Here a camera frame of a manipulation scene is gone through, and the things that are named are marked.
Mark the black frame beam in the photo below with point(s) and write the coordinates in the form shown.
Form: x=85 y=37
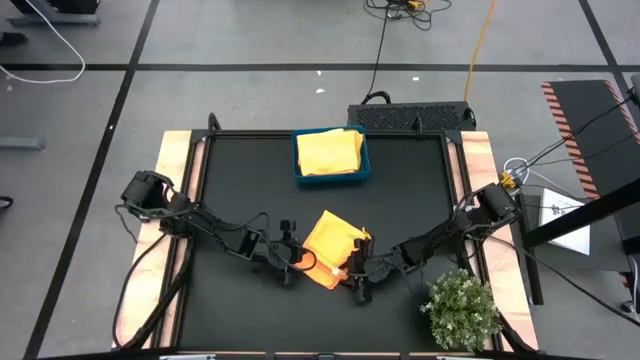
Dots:
x=615 y=200

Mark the orange-yellow ribbed microfiber towel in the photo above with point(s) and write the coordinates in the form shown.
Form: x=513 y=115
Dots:
x=330 y=152

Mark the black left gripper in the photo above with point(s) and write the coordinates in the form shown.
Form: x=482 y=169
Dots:
x=280 y=252

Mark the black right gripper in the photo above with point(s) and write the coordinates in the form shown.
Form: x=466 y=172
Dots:
x=367 y=267

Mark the yellow plug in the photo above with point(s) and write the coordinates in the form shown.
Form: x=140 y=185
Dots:
x=507 y=180

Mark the white paper sheet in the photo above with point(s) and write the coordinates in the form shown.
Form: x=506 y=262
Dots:
x=575 y=242

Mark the black hazard-striped floor mat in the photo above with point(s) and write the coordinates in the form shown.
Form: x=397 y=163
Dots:
x=585 y=115

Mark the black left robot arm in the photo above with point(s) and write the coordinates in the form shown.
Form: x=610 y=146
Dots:
x=200 y=225

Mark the person's dark shoe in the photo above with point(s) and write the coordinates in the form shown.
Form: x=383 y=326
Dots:
x=12 y=39

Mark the blue plastic bin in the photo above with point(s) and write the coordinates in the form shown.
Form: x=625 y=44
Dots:
x=365 y=170

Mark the orange fluffy microfiber towel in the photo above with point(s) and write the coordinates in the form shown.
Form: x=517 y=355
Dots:
x=332 y=242

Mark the grey desk foot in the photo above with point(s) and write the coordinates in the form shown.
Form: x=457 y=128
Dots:
x=20 y=144
x=55 y=20

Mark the black stand leg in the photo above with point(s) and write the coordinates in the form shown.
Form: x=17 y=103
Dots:
x=535 y=280

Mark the artificial green potted plant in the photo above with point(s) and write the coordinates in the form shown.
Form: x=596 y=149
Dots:
x=460 y=310

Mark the black aluminium table frame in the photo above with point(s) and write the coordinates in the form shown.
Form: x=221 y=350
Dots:
x=240 y=134

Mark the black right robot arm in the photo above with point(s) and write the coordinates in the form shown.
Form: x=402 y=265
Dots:
x=465 y=220

